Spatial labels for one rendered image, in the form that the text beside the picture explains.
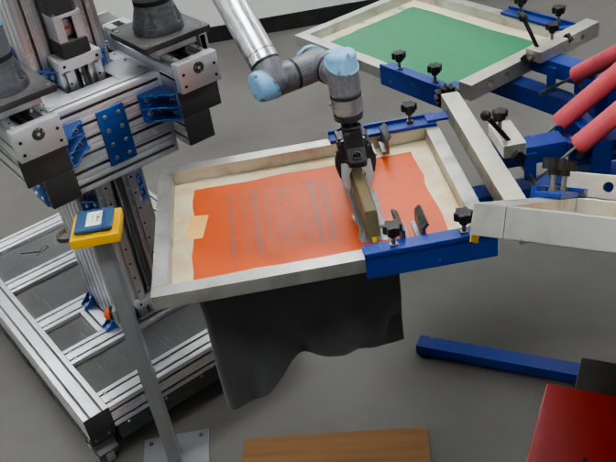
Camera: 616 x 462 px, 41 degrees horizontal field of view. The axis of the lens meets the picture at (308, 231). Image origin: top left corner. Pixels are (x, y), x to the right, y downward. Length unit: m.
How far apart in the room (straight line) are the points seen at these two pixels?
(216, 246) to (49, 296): 1.44
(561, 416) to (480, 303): 1.92
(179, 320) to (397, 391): 0.82
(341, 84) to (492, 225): 1.02
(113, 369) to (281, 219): 1.07
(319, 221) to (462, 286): 1.36
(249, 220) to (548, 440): 1.07
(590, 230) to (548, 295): 2.33
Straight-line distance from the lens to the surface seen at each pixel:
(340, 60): 1.92
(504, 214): 0.98
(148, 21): 2.51
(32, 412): 3.24
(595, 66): 2.40
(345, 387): 2.96
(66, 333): 3.17
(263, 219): 2.11
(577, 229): 0.97
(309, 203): 2.14
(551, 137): 2.17
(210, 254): 2.02
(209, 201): 2.23
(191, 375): 2.90
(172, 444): 2.78
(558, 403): 1.37
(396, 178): 2.20
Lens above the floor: 2.10
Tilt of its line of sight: 34 degrees down
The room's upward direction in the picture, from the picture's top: 9 degrees counter-clockwise
